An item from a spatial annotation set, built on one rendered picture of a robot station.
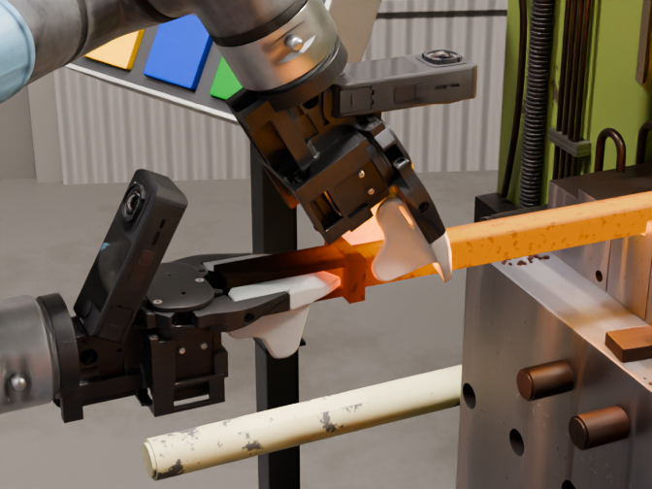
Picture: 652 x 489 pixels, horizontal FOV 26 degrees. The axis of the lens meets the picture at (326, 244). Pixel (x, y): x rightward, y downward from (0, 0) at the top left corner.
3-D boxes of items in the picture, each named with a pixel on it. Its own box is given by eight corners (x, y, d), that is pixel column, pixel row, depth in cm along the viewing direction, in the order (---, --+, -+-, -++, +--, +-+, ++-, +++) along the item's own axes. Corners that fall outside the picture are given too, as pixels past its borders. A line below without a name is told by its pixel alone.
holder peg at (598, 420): (585, 457, 107) (588, 427, 106) (566, 440, 109) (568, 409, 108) (629, 445, 108) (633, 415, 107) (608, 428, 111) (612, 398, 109)
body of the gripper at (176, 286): (199, 352, 105) (40, 385, 101) (196, 248, 102) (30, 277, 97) (236, 402, 99) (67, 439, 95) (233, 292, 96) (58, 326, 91)
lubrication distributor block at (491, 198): (499, 251, 157) (501, 215, 155) (472, 230, 162) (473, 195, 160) (522, 246, 158) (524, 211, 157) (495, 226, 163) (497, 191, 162)
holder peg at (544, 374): (531, 407, 113) (534, 378, 112) (514, 391, 115) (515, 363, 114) (573, 397, 115) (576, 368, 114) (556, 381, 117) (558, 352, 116)
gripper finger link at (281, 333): (337, 335, 105) (217, 356, 101) (338, 263, 102) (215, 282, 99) (352, 354, 102) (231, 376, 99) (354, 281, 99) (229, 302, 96)
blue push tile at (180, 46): (190, 89, 146) (213, 20, 146) (142, 74, 151) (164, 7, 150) (201, 93, 148) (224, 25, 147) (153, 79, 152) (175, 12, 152)
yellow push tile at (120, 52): (125, 69, 152) (148, 3, 152) (80, 55, 157) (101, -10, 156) (136, 74, 153) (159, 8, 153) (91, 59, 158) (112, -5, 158)
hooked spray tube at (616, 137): (612, 229, 126) (621, 137, 122) (585, 211, 129) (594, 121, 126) (622, 227, 126) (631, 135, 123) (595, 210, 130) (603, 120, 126)
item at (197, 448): (156, 495, 147) (153, 452, 145) (141, 469, 151) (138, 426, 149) (520, 403, 163) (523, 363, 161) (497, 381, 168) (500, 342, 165)
